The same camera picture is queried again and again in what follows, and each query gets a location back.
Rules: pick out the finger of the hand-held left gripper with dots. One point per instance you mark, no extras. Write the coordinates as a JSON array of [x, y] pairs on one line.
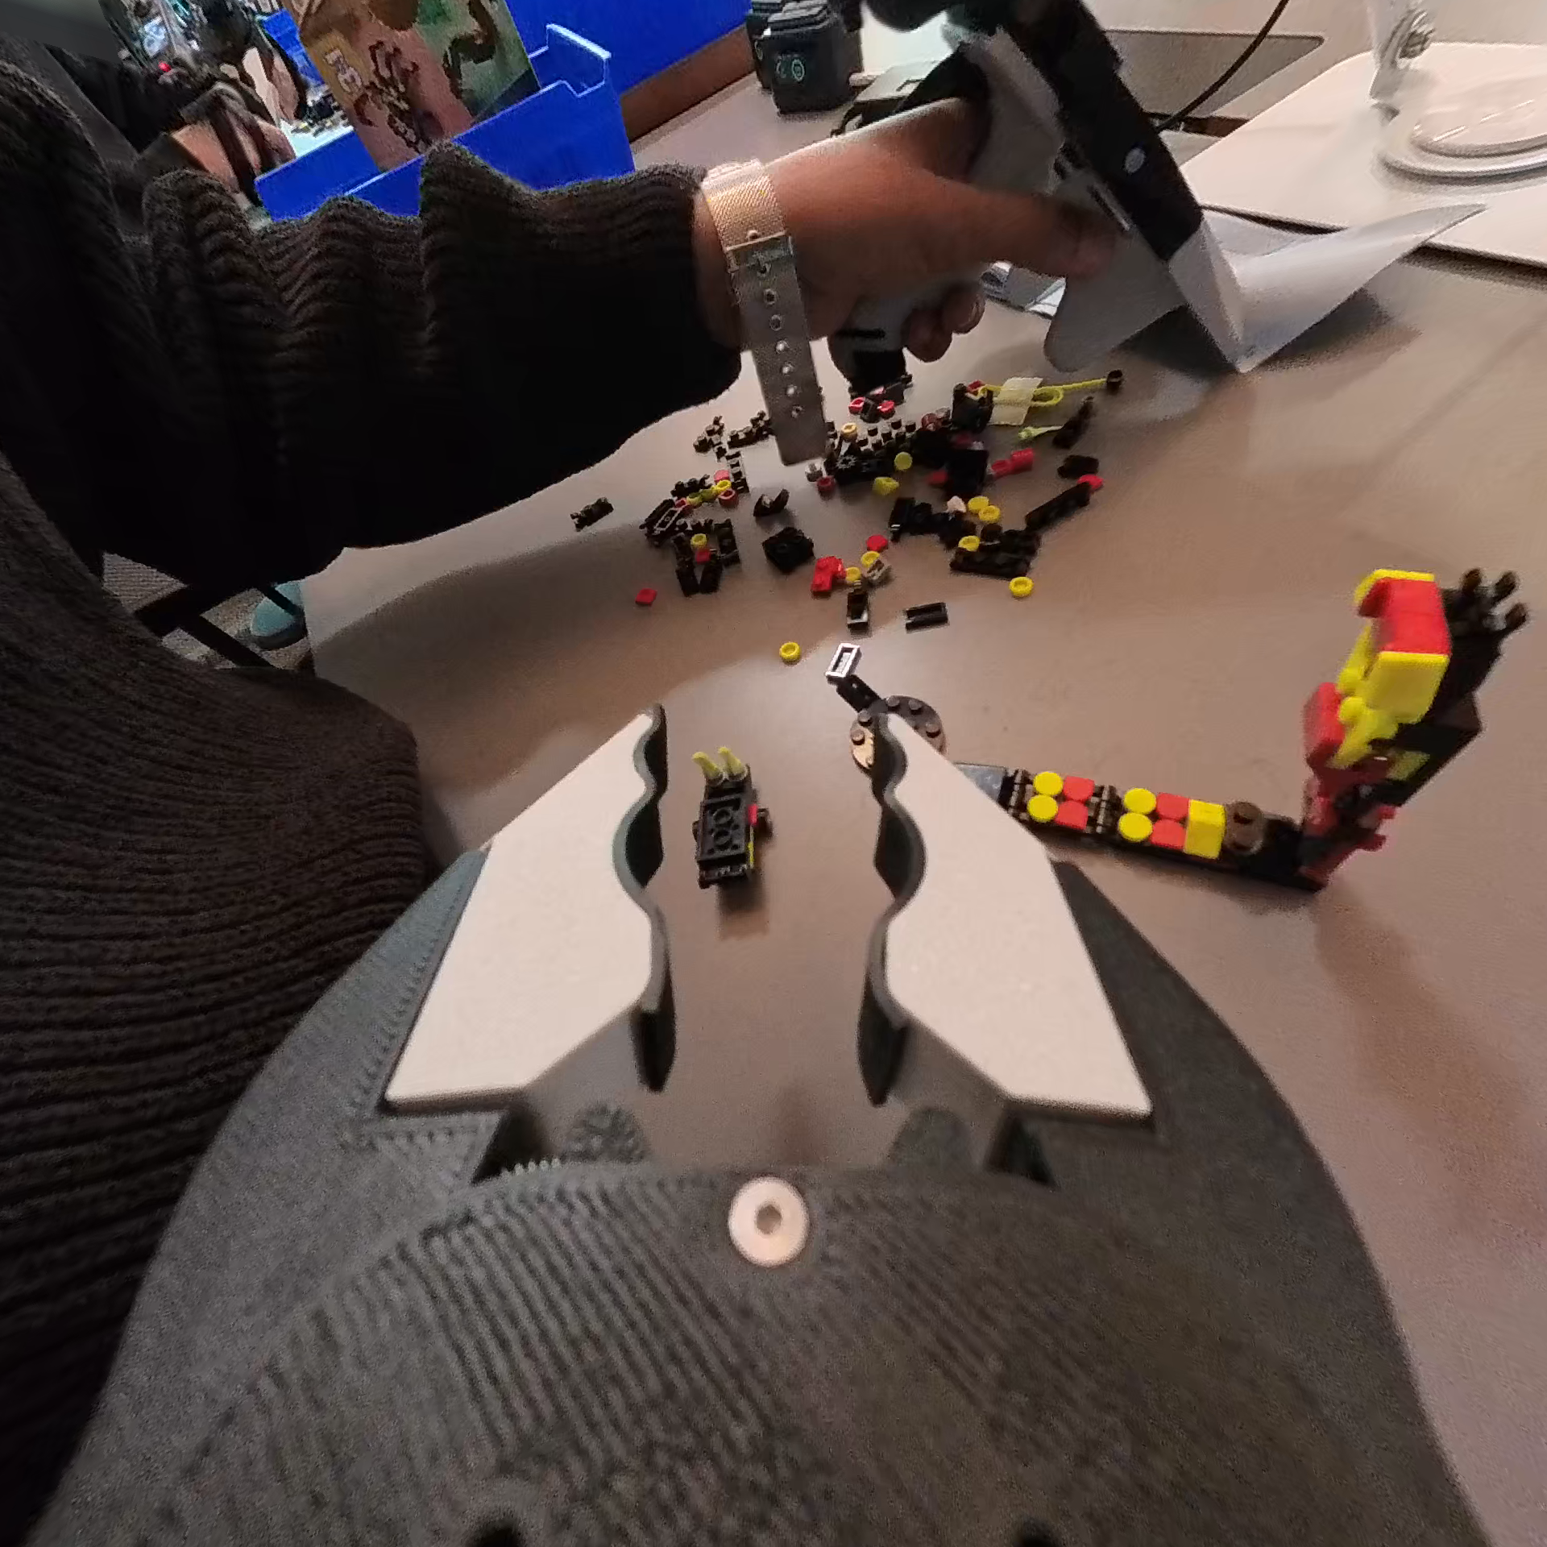
[[1124, 315]]

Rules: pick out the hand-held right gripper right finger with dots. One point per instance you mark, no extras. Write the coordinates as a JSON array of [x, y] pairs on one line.
[[1002, 968]]

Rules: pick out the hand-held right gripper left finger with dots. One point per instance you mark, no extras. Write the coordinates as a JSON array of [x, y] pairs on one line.
[[543, 968]]

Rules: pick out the small black lego assembly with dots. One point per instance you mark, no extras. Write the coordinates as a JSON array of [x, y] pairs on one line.
[[729, 823]]

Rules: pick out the pile of lego pieces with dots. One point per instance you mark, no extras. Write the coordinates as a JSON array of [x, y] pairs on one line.
[[905, 484]]

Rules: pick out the person's left forearm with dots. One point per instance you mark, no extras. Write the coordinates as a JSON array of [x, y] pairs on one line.
[[423, 338]]

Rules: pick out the lego instruction booklet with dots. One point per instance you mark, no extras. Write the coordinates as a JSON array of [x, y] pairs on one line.
[[1330, 272]]

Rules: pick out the black round lego plate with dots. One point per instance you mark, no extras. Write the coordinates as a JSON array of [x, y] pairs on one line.
[[913, 720]]

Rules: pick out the black lego clip piece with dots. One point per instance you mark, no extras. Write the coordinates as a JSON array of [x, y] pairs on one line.
[[849, 672]]

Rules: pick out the red yellow black lego snake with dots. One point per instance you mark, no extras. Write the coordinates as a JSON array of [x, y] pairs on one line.
[[1365, 749]]

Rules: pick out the lego cardboard box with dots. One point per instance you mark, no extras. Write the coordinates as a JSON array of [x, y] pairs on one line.
[[411, 84]]

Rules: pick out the person's left hand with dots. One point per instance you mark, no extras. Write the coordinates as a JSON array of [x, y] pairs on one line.
[[882, 218]]

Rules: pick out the white table mat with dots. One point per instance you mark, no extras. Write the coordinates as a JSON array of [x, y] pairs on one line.
[[1330, 170]]

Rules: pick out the black electronic device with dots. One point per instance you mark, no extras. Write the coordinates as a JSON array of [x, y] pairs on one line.
[[803, 61]]

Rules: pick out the white round stand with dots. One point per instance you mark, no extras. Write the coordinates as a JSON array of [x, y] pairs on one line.
[[1462, 110]]

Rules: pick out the silver mesh wristwatch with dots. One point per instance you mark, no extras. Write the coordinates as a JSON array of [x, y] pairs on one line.
[[773, 338]]

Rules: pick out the person's black sweater torso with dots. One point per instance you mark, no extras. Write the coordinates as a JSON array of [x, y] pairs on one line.
[[157, 968]]

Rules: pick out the teal shoe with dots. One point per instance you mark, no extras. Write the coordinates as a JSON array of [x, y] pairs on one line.
[[277, 618]]

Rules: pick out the blue plastic bin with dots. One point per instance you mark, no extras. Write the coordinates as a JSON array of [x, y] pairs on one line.
[[531, 133]]

